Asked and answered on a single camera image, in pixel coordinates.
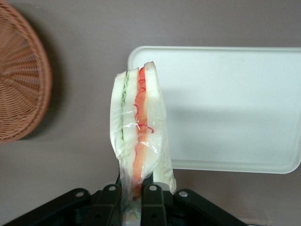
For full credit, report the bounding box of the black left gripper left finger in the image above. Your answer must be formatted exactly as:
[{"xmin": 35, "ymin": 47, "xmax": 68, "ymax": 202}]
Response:
[{"xmin": 90, "ymin": 184, "xmax": 122, "ymax": 226}]

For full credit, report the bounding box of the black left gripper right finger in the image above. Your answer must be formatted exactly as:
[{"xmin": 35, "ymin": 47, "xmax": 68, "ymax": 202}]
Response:
[{"xmin": 141, "ymin": 176, "xmax": 168, "ymax": 226}]

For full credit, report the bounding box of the triangle sandwich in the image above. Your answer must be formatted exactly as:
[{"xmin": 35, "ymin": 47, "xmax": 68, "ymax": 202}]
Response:
[{"xmin": 110, "ymin": 60, "xmax": 177, "ymax": 226}]

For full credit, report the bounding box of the beige rectangular tray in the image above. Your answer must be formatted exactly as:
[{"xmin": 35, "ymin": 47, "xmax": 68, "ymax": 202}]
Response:
[{"xmin": 127, "ymin": 46, "xmax": 301, "ymax": 175}]

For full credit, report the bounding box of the round brown wicker basket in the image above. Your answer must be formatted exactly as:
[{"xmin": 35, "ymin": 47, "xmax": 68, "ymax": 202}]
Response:
[{"xmin": 0, "ymin": 0, "xmax": 52, "ymax": 144}]

